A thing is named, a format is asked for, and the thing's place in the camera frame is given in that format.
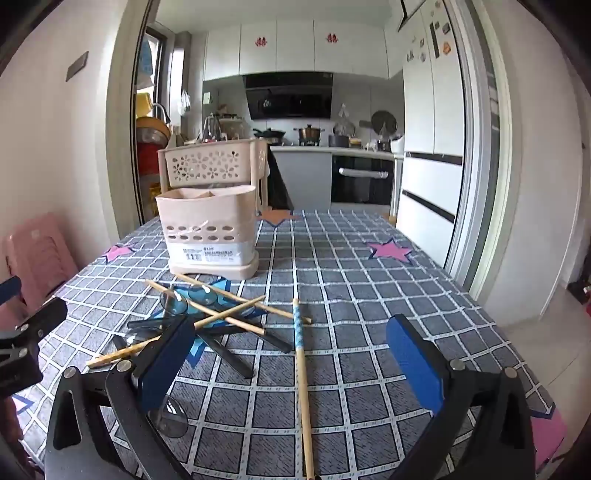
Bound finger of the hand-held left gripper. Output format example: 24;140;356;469
0;276;23;305
0;298;68;352

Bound checkered star print tablecloth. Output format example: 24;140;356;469
14;209;568;480

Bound white refrigerator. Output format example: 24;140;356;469
396;0;468;268

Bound orange plastic basin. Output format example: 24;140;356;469
136;116;171;141

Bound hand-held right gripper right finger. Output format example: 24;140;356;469
386;315;539;480

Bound plain wooden chopstick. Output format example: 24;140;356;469
174;274;312;324
145;280;267;335
86;295;267;368

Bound beige perforated basket rack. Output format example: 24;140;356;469
158;138;269;217

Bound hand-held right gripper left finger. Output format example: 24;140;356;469
44;316;197;480

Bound beige plastic utensil holder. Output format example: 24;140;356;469
154;186;260;280

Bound white upper kitchen cabinets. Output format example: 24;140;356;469
203;18;405;83

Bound red plastic container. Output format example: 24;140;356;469
136;142;161;175

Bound white kitchen counter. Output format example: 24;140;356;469
270;144;398;210

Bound black range hood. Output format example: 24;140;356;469
243;72;334;121

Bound grey wall switch panel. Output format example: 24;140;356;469
66;52;89;82

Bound blue patterned wooden chopstick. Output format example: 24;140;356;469
292;298;317;480

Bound pink plastic stool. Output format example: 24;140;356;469
0;216;79;324

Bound black built-in oven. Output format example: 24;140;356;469
331;154;397;207

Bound round hanging pan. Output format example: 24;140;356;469
371;110;398;136

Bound glass jug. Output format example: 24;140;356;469
202;113;228;143

